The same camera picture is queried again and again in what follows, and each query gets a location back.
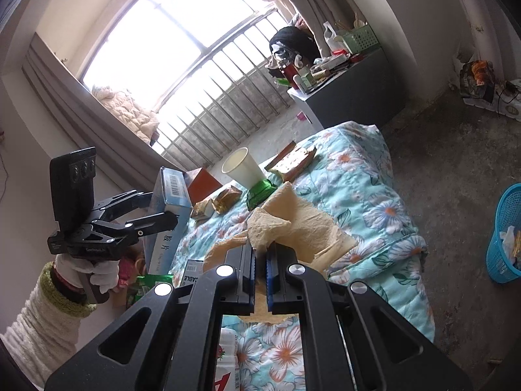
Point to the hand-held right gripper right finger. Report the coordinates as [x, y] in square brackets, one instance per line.
[269, 277]

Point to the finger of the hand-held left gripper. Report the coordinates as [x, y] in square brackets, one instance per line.
[126, 199]
[158, 220]

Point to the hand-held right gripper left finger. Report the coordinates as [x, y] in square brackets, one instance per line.
[248, 277]

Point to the blue and white box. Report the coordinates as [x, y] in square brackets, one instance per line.
[171, 195]

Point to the cream cloth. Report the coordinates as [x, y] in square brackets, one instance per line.
[293, 220]

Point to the green snack packet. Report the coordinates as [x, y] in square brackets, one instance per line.
[148, 282]

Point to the white bottle with red cap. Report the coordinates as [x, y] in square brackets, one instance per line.
[228, 354]

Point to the blue plastic basket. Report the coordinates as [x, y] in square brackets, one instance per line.
[498, 252]

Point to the person's left forearm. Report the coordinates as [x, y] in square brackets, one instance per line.
[40, 334]

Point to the person's left hand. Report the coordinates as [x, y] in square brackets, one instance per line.
[71, 271]

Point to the small white snack packet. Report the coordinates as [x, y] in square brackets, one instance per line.
[201, 210]

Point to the red paper bag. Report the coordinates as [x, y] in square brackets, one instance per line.
[130, 269]

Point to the dark red wooden box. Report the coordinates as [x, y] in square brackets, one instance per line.
[203, 185]

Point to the small brown snack packet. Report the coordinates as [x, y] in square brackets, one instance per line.
[228, 197]

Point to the green glass ashtray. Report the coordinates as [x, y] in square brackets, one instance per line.
[260, 193]

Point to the cream quilted jacket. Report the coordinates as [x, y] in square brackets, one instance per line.
[126, 112]

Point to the grey pleated curtain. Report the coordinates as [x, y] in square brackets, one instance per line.
[73, 106]

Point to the white paper cup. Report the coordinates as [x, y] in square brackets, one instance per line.
[240, 169]

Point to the biscuit packet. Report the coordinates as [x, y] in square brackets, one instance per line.
[291, 163]

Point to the floral teal blanket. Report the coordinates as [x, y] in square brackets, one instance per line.
[366, 179]

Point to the metal window railing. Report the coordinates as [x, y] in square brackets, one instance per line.
[211, 51]

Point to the red thermos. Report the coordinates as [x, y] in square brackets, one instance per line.
[290, 75]

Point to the grey nightstand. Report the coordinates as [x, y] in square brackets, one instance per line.
[354, 89]

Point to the white detergent jug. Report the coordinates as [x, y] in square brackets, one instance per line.
[333, 38]

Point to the green storage basket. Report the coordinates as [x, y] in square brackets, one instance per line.
[362, 40]

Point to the orange and black snack bag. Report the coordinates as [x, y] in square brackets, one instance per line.
[476, 77]

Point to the white patterned box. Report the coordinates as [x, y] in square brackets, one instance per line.
[511, 108]

